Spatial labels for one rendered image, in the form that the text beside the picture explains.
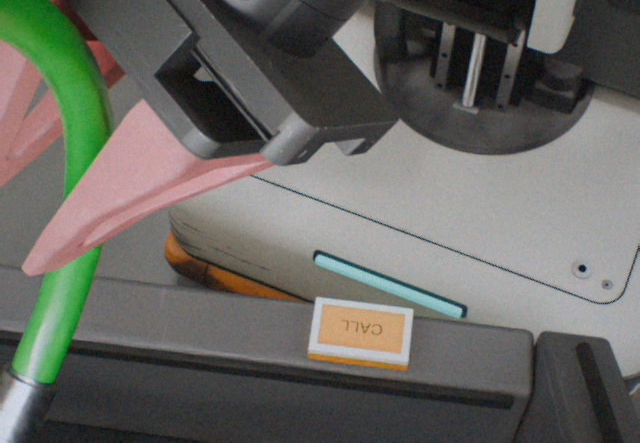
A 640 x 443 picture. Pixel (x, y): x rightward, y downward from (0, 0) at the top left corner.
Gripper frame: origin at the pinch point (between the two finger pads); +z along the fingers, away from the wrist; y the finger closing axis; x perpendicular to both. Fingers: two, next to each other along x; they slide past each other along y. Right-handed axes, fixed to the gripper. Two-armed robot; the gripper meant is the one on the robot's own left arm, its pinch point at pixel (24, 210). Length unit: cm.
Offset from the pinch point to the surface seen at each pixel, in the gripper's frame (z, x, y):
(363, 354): 7.2, 28.3, 7.0
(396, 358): 6.2, 28.9, 8.2
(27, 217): 73, 118, -47
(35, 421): 5.2, 1.6, 4.1
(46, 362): 3.7, 1.7, 3.1
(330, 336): 7.9, 28.2, 5.2
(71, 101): -4.3, -2.0, -0.2
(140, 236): 64, 123, -34
